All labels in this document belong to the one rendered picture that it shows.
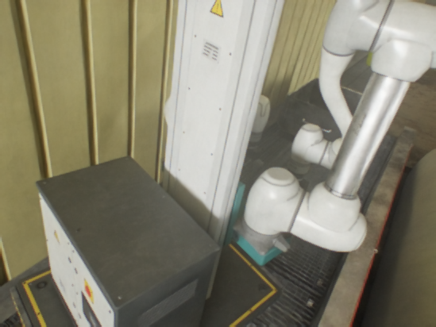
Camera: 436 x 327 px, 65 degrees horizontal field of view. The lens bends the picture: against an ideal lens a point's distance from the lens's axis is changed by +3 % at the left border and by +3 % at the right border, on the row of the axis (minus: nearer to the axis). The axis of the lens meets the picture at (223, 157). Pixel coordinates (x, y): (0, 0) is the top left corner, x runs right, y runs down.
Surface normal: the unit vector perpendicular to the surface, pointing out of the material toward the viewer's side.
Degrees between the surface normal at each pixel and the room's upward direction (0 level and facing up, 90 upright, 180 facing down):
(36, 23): 90
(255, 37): 90
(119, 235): 0
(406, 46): 86
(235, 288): 0
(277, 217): 87
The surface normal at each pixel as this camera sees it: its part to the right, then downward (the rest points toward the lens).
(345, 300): 0.15, -0.81
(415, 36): -0.35, 0.37
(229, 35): -0.73, 0.26
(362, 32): -0.55, 0.62
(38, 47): 0.83, 0.42
